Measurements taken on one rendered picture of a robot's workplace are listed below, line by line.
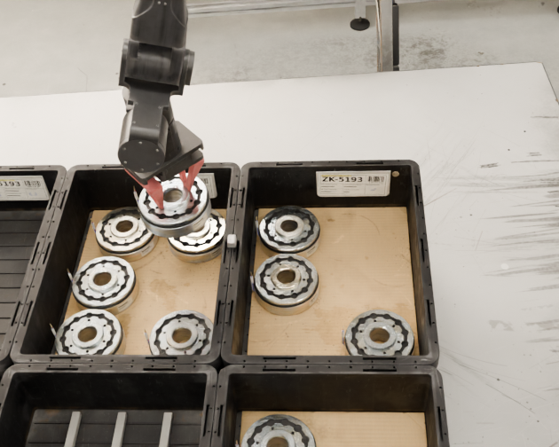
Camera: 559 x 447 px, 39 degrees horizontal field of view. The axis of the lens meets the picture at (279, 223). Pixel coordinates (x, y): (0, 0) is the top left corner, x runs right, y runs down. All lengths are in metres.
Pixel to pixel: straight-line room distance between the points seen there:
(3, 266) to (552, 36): 2.42
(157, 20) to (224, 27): 2.42
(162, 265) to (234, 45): 1.98
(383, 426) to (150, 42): 0.61
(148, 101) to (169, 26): 0.10
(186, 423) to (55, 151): 0.83
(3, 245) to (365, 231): 0.63
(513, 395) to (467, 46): 2.05
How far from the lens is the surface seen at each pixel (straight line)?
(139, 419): 1.20
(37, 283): 1.26
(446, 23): 3.33
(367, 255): 1.33
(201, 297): 1.30
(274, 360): 1.10
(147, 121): 0.96
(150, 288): 1.33
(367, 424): 1.16
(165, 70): 0.97
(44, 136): 1.87
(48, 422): 1.24
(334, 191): 1.38
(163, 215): 1.15
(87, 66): 3.27
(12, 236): 1.48
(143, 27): 0.95
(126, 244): 1.36
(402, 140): 1.73
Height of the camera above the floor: 1.86
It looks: 48 degrees down
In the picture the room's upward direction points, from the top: 5 degrees counter-clockwise
